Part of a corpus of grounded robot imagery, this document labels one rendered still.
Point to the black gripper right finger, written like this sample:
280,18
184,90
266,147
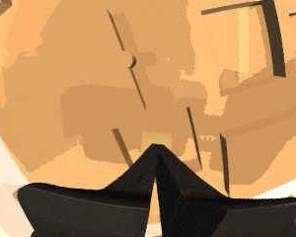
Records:
189,207

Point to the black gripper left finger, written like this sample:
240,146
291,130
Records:
119,210

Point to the orange puzzle board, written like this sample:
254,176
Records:
81,80

